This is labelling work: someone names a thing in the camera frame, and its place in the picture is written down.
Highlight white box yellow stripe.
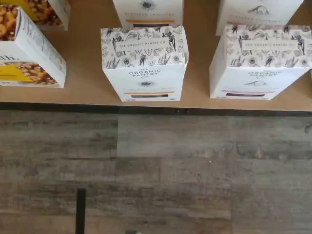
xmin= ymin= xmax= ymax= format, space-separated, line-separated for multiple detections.
xmin=100 ymin=25 xmax=189 ymax=102
xmin=112 ymin=0 xmax=184 ymax=28

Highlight brown wooden shelf board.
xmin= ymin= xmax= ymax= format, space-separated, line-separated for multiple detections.
xmin=0 ymin=0 xmax=312 ymax=116

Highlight white box pink stripe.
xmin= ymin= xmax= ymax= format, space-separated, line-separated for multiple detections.
xmin=209 ymin=23 xmax=312 ymax=100
xmin=215 ymin=0 xmax=305 ymax=37

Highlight purely elizabeth yellow granola box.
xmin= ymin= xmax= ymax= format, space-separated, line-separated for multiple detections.
xmin=0 ymin=4 xmax=67 ymax=89
xmin=23 ymin=0 xmax=72 ymax=32

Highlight black metal rod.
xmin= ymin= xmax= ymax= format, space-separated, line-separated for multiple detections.
xmin=76 ymin=188 xmax=86 ymax=234

